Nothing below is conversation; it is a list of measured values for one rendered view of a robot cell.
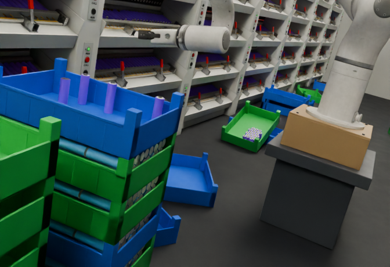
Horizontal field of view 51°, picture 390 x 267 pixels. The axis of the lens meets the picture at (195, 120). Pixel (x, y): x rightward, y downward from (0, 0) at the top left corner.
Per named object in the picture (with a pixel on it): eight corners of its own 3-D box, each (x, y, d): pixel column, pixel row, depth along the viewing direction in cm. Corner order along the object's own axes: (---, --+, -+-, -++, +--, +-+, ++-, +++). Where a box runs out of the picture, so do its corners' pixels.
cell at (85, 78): (87, 104, 87) (91, 74, 85) (82, 105, 85) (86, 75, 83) (80, 101, 87) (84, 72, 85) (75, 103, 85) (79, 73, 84)
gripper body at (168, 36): (176, 49, 133) (148, 46, 138) (191, 49, 142) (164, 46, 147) (177, 25, 132) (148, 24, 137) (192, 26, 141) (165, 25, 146)
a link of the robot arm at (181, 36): (182, 50, 133) (174, 50, 134) (195, 50, 140) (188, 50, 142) (184, 24, 131) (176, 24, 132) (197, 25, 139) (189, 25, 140)
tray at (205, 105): (228, 107, 257) (240, 89, 251) (180, 123, 205) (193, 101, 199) (205, 87, 263) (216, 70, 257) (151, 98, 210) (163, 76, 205)
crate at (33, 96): (177, 131, 83) (185, 94, 81) (128, 160, 64) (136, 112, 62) (56, 92, 91) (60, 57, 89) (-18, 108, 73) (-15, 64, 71)
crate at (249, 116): (256, 152, 202) (258, 140, 198) (220, 139, 211) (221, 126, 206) (278, 122, 223) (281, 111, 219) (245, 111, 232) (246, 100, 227)
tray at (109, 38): (186, 47, 186) (196, 29, 182) (94, 47, 133) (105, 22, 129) (155, 22, 191) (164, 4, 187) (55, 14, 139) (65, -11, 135)
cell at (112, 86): (114, 112, 85) (119, 82, 83) (109, 114, 83) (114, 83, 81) (107, 110, 85) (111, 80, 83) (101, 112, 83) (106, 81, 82)
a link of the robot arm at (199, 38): (198, 26, 140) (185, 24, 131) (234, 28, 134) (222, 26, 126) (196, 51, 141) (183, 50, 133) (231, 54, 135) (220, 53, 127)
